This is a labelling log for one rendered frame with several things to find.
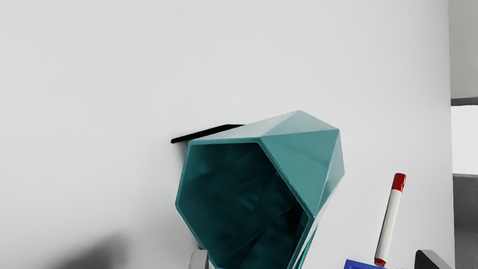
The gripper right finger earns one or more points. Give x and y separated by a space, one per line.
431 260

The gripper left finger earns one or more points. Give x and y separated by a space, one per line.
199 260

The teal faceted mug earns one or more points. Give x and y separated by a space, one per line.
298 164

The white marker with red cap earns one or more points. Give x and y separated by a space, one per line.
389 220

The blue rectangular block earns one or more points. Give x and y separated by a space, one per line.
360 265

